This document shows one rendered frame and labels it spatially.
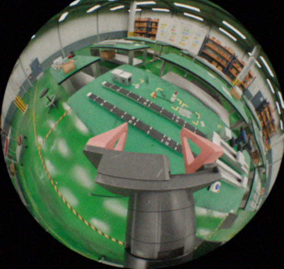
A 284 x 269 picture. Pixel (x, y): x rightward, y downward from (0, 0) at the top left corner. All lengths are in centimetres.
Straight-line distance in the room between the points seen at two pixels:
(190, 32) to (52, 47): 1008
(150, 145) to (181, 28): 321
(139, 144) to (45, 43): 1064
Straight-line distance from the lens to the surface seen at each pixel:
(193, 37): 315
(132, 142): 52
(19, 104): 590
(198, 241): 48
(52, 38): 1068
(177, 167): 57
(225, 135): 90
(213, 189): 74
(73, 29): 1112
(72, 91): 185
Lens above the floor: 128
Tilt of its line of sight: 63 degrees down
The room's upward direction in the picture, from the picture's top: 14 degrees clockwise
